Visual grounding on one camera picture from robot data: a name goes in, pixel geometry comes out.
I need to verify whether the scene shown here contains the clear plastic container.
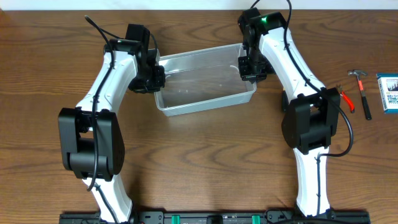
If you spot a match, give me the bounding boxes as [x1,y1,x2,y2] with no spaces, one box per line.
[155,44,257,116]

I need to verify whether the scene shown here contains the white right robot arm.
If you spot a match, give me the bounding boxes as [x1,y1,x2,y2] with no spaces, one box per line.
[238,7,340,218]

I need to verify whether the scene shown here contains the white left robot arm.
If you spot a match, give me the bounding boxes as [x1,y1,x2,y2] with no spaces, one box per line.
[58,39,165,223]

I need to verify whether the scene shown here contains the black yellow screwdriver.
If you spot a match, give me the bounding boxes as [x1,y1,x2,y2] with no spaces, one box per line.
[281,90,289,113]

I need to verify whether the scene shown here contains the small red black hammer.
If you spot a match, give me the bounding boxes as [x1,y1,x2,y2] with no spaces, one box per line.
[348,69,372,120]

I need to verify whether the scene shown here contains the blue white small box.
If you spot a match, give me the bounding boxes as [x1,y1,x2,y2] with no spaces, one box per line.
[376,73,397,114]

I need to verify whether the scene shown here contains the red handled pliers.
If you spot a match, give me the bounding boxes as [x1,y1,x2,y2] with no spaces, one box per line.
[336,85,355,113]

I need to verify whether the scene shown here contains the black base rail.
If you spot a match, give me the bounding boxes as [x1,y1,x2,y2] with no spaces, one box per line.
[58,210,371,224]

